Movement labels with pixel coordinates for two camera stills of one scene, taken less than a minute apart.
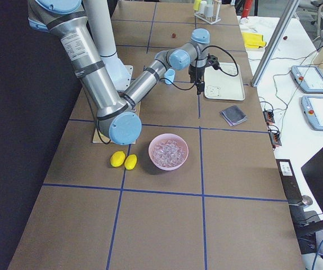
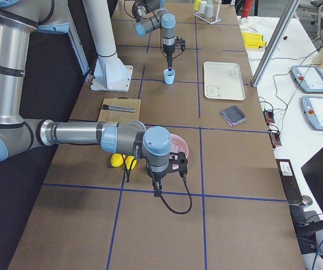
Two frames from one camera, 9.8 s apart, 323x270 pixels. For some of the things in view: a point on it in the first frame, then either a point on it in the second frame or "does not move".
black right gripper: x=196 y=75 -> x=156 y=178
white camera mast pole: x=99 y=16 does not move
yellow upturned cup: x=197 y=4 does not move
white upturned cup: x=202 y=7 does not move
